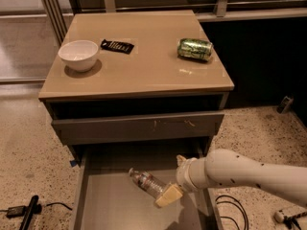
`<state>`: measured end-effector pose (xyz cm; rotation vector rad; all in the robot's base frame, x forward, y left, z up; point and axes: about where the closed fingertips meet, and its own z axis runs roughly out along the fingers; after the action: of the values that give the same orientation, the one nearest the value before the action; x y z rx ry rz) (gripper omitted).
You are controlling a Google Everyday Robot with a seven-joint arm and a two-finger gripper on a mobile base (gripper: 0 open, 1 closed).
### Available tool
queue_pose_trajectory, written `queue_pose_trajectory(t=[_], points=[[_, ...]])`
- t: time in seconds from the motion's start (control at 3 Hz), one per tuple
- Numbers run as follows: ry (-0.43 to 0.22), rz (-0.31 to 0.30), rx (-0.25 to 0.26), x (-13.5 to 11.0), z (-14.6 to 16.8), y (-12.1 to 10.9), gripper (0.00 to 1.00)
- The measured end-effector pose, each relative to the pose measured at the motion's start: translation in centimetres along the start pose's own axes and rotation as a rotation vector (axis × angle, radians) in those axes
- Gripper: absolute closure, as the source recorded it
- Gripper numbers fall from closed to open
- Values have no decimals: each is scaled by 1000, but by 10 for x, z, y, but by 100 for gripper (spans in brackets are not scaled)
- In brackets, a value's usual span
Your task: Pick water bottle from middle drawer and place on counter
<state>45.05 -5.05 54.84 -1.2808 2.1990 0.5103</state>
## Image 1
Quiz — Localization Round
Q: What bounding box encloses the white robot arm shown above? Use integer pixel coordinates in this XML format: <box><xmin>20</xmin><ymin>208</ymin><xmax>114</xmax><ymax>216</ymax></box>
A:
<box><xmin>155</xmin><ymin>149</ymin><xmax>307</xmax><ymax>207</ymax></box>

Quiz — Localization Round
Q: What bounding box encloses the green soda can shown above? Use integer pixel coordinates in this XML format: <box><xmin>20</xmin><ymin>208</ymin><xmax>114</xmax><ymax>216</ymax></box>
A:
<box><xmin>177</xmin><ymin>38</ymin><xmax>213</xmax><ymax>61</ymax></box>

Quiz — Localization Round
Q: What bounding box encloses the metal railing frame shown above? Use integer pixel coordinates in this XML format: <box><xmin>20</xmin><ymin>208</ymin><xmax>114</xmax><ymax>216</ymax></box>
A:
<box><xmin>41</xmin><ymin>0</ymin><xmax>307</xmax><ymax>42</ymax></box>

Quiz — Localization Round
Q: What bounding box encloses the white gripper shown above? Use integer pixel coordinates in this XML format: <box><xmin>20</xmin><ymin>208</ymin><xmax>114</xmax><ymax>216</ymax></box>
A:
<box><xmin>154</xmin><ymin>154</ymin><xmax>208</xmax><ymax>208</ymax></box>

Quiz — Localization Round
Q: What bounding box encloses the black power adapter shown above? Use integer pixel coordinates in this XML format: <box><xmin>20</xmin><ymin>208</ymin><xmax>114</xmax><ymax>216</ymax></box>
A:
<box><xmin>6</xmin><ymin>205</ymin><xmax>26</xmax><ymax>219</ymax></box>

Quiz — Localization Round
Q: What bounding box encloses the grey top drawer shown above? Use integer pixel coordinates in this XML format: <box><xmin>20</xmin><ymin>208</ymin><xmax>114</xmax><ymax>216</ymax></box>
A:
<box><xmin>52</xmin><ymin>112</ymin><xmax>224</xmax><ymax>146</ymax></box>

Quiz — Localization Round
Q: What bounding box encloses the blue tape piece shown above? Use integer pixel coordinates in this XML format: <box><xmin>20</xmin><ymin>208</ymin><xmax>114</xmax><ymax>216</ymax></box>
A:
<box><xmin>69</xmin><ymin>160</ymin><xmax>78</xmax><ymax>168</ymax></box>

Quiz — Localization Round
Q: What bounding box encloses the black floor cable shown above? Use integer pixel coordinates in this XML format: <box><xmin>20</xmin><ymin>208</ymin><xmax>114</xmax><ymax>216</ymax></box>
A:
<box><xmin>215</xmin><ymin>195</ymin><xmax>250</xmax><ymax>230</ymax></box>

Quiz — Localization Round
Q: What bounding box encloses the grey drawer cabinet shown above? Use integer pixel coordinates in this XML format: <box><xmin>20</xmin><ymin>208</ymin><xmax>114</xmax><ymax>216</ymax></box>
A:
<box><xmin>37</xmin><ymin>10</ymin><xmax>235</xmax><ymax>230</ymax></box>

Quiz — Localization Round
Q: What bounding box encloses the black snack packet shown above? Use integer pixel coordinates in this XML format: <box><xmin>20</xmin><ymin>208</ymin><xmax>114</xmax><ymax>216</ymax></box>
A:
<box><xmin>101</xmin><ymin>39</ymin><xmax>134</xmax><ymax>55</ymax></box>

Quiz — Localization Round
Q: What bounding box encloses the black bar on floor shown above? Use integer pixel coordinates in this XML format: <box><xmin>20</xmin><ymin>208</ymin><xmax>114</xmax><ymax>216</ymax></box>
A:
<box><xmin>19</xmin><ymin>195</ymin><xmax>42</xmax><ymax>230</ymax></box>

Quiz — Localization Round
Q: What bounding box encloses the small grey floor device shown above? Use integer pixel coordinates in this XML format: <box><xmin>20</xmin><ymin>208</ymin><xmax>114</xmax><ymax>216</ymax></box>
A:
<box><xmin>276</xmin><ymin>96</ymin><xmax>294</xmax><ymax>113</ymax></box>

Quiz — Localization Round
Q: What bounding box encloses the clear plastic water bottle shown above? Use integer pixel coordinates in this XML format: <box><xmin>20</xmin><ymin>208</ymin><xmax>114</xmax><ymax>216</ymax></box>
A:
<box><xmin>129</xmin><ymin>168</ymin><xmax>166</xmax><ymax>199</ymax></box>

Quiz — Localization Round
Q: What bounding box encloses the white power strip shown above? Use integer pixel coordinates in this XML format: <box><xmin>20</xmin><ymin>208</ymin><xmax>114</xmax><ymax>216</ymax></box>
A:
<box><xmin>274</xmin><ymin>209</ymin><xmax>307</xmax><ymax>223</ymax></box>

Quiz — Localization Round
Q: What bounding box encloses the white ceramic bowl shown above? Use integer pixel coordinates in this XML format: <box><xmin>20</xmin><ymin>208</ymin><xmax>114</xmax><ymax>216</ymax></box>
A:
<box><xmin>58</xmin><ymin>40</ymin><xmax>99</xmax><ymax>72</ymax></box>

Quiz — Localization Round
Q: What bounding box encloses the open grey middle drawer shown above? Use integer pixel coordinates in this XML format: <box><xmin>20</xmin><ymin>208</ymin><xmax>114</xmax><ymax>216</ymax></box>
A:
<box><xmin>69</xmin><ymin>138</ymin><xmax>224</xmax><ymax>230</ymax></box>

